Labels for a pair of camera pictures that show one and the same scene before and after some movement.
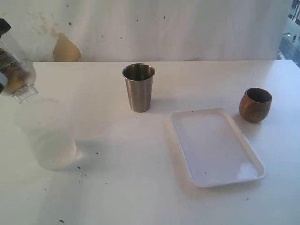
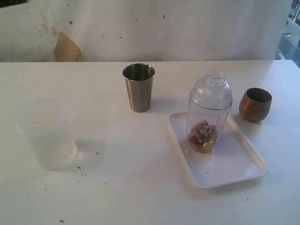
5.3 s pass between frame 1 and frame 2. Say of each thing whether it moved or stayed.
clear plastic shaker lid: moved
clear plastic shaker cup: moved
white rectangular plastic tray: stayed
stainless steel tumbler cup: stayed
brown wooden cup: stayed
